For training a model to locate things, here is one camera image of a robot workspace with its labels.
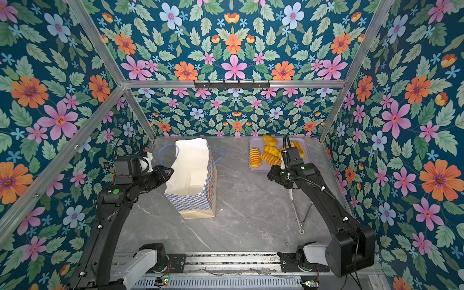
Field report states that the lilac plastic tray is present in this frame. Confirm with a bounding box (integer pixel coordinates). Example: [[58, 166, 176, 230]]
[[248, 135, 311, 172]]

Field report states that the blue checkered paper bag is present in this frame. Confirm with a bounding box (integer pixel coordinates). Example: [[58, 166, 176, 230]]
[[164, 138, 226, 219]]

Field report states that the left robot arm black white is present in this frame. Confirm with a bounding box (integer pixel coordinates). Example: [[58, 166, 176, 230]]
[[64, 161, 174, 290]]

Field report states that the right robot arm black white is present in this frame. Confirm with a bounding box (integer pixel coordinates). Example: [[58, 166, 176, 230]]
[[268, 146, 376, 277]]

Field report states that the flat crusty bread slice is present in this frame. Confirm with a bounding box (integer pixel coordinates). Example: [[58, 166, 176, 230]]
[[291, 141, 306, 159]]

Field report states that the striped oblong bread loaf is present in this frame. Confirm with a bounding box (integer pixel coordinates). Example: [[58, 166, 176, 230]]
[[261, 152, 282, 166]]

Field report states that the yellow small bread roll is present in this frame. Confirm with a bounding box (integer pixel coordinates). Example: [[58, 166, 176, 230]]
[[263, 146, 282, 158]]

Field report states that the round golden bread roll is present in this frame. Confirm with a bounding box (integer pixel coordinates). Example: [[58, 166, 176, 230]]
[[262, 135, 278, 146]]

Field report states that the long striped bread loaf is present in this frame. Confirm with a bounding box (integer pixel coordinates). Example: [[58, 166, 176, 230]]
[[249, 147, 262, 168]]

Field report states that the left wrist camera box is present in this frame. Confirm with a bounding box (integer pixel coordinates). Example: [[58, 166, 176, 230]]
[[114, 155, 152, 177]]

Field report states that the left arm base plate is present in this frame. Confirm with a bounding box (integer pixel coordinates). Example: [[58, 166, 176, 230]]
[[161, 254, 187, 274]]

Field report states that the black hook rail on wall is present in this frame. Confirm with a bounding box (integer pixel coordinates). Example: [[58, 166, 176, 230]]
[[193, 80, 271, 89]]

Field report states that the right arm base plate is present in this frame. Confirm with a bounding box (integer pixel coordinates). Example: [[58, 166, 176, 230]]
[[277, 252, 330, 274]]

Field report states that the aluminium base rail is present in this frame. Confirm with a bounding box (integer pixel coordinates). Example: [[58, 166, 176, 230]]
[[108, 251, 385, 280]]

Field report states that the white perforated cable duct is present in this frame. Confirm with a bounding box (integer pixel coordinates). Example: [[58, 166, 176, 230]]
[[132, 275, 303, 290]]

